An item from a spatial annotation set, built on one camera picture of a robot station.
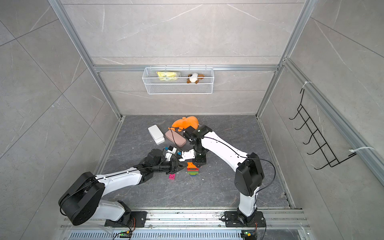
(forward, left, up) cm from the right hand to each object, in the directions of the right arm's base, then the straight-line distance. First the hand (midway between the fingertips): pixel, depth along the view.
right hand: (200, 160), depth 81 cm
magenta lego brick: (-4, +17, -12) cm, 21 cm away
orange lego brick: (-3, +6, 0) cm, 6 cm away
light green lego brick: (-4, +4, -9) cm, 10 cm away
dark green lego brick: (-4, +4, -6) cm, 8 cm away
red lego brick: (-4, +6, -2) cm, 7 cm away
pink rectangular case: (+24, +16, -11) cm, 31 cm away
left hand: (-2, +7, -1) cm, 8 cm away
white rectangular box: (+24, +29, -7) cm, 38 cm away
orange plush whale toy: (+34, +10, -6) cm, 36 cm away
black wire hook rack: (-7, -54, +18) cm, 58 cm away
